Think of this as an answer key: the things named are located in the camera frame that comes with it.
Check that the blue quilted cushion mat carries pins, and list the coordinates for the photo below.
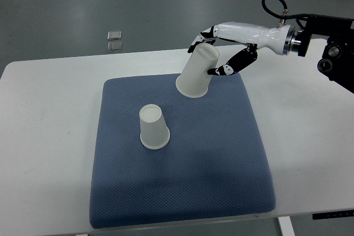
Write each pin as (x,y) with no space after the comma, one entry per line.
(214,164)

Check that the black table control panel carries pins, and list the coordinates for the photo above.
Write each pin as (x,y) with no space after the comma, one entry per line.
(332,215)

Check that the white table leg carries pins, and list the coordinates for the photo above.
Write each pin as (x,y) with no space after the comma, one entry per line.
(286,227)

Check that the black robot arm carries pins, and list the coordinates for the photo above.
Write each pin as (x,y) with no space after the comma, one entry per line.
(336,62)

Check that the white paper cup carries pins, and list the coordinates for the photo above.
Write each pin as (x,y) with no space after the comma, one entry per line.
(194,81)
(154,133)

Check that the lower metal floor plate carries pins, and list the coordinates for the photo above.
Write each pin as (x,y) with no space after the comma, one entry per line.
(114,46)

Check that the metal floor plate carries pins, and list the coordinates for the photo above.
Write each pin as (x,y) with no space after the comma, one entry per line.
(114,46)
(114,35)

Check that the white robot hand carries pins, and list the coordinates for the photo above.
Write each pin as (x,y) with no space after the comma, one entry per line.
(276,39)

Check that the upper metal floor plate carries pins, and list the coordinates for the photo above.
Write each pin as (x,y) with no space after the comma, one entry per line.
(114,35)

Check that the white paper cup on mat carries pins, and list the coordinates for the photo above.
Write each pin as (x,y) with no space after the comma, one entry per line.
(154,133)

